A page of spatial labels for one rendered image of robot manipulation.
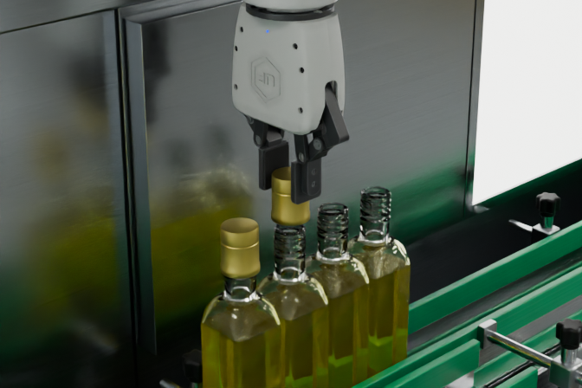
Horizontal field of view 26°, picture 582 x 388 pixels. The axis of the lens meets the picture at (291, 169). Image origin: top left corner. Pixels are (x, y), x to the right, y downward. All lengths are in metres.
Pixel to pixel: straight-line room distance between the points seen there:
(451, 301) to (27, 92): 0.57
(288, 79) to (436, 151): 0.45
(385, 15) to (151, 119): 0.31
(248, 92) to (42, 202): 0.21
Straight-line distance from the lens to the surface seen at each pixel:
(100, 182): 1.19
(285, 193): 1.11
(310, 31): 1.03
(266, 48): 1.06
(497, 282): 1.50
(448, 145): 1.49
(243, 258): 1.10
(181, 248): 1.23
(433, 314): 1.42
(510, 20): 1.53
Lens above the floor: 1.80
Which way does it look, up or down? 23 degrees down
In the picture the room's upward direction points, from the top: straight up
